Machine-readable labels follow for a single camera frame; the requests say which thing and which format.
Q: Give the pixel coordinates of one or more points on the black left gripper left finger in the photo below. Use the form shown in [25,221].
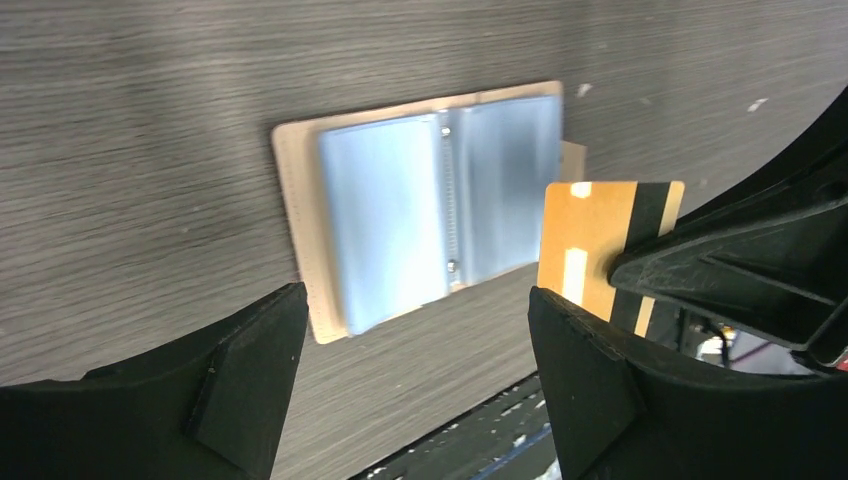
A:
[208,405]

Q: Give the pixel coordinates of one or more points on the beige leather card holder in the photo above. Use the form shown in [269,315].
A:
[397,207]

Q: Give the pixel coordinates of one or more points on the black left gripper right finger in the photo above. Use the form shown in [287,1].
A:
[623,407]

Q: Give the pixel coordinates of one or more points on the gold card black stripe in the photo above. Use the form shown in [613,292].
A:
[586,225]

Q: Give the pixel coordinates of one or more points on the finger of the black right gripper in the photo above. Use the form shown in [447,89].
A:
[769,255]

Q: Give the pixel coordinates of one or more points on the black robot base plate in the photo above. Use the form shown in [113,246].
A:
[508,436]

